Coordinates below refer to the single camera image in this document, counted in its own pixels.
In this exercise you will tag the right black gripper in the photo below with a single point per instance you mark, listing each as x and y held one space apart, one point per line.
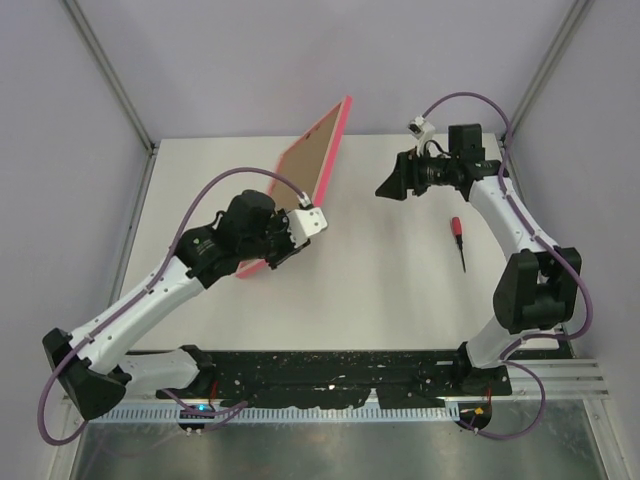
406 176

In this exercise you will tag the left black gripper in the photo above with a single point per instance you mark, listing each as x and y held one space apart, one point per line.
281 221

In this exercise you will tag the red handled screwdriver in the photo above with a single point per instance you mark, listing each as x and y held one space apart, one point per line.
456 228

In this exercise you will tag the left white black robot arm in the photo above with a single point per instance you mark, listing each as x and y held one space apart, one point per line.
93 362

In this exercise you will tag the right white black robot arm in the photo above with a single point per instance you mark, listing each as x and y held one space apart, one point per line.
538 287

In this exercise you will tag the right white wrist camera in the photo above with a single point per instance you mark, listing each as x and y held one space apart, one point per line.
423 131

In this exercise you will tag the brown frame backing board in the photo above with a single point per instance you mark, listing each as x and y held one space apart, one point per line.
308 163

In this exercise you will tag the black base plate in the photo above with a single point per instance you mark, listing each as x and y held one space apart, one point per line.
343 379

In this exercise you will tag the white slotted cable duct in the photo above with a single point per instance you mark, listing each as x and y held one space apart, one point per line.
370 412

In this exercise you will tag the right aluminium corner post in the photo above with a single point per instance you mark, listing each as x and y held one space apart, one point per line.
565 33

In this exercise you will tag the aluminium corner post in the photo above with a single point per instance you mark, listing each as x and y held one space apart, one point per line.
565 33
90 40

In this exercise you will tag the aluminium front rail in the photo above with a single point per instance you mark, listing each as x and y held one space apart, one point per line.
561 378

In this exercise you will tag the left aluminium corner post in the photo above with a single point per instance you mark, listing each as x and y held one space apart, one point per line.
90 40

